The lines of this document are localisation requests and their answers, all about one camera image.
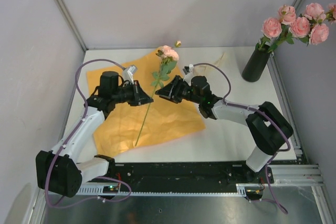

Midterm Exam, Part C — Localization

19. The pink rose flower stem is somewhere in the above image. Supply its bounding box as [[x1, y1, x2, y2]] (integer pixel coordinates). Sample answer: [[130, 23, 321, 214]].
[[267, 2, 336, 53]]

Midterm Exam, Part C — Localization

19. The orange flower bouquet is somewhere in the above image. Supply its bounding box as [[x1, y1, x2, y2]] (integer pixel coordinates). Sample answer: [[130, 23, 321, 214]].
[[87, 49, 206, 157]]

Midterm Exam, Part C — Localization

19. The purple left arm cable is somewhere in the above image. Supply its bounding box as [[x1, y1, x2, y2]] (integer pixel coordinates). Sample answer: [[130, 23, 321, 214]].
[[44, 59, 132, 207]]

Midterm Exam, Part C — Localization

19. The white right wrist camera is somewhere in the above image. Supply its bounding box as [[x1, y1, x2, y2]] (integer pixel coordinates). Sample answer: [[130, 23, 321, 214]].
[[183, 64, 194, 84]]

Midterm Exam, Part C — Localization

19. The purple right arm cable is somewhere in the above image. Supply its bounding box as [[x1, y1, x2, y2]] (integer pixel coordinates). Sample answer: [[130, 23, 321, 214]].
[[191, 62, 292, 214]]

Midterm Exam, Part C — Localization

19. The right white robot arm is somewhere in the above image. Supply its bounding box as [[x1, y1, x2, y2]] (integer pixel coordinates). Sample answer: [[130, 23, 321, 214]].
[[155, 76, 293, 183]]

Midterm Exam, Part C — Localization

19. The black cylindrical vase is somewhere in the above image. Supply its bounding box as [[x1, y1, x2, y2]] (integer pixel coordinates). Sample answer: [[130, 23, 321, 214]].
[[241, 45, 270, 82]]

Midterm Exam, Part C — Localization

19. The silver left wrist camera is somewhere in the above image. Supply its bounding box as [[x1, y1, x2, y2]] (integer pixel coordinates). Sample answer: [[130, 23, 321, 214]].
[[122, 65, 137, 84]]

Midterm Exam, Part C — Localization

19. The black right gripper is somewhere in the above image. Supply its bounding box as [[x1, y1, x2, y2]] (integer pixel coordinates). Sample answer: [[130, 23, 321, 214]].
[[155, 76, 201, 104]]

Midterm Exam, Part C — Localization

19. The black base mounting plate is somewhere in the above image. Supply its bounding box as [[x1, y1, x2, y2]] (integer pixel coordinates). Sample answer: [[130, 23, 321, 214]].
[[86, 162, 274, 193]]

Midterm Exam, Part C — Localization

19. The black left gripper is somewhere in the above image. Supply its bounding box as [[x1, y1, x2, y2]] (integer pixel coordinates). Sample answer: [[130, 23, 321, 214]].
[[112, 80, 153, 106]]

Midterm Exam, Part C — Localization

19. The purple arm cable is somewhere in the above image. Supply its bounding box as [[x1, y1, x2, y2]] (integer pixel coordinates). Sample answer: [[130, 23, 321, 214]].
[[191, 62, 292, 214], [44, 59, 132, 207]]

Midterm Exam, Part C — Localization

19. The cream printed ribbon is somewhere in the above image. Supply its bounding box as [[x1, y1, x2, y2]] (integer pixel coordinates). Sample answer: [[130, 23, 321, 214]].
[[194, 52, 228, 75]]

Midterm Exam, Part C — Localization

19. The aluminium frame rail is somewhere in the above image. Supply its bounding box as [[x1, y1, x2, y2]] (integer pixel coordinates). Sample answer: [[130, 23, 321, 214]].
[[54, 0, 88, 52]]

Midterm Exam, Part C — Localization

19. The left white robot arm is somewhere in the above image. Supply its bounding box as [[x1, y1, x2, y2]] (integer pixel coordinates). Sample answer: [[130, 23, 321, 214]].
[[36, 66, 153, 198]]

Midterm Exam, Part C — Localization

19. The grey slotted cable duct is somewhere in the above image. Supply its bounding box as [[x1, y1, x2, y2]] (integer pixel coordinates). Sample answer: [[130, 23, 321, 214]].
[[77, 184, 246, 197]]

